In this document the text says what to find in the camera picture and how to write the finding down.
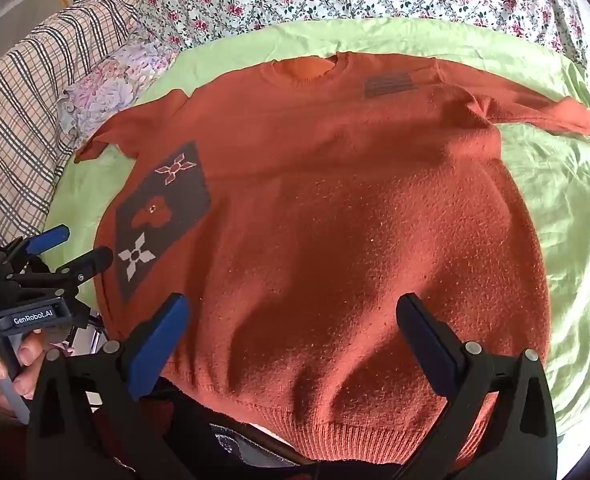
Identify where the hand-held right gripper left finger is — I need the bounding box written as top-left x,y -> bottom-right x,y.
25,292 -> 196,480

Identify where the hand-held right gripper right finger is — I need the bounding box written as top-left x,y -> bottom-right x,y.
390,293 -> 558,480

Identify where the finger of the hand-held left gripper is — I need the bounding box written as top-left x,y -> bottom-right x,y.
22,246 -> 114,302
4,225 -> 71,262

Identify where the orange knit sweater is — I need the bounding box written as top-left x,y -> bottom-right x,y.
75,52 -> 590,474

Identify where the person's left hand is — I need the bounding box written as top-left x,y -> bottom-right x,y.
0,331 -> 50,412

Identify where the plaid blanket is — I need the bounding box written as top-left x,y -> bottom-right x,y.
0,0 -> 142,248

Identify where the pale purple floral pillow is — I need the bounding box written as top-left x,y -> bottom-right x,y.
56,24 -> 182,137

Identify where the light green sheet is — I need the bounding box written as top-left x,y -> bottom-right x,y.
40,17 -> 590,463

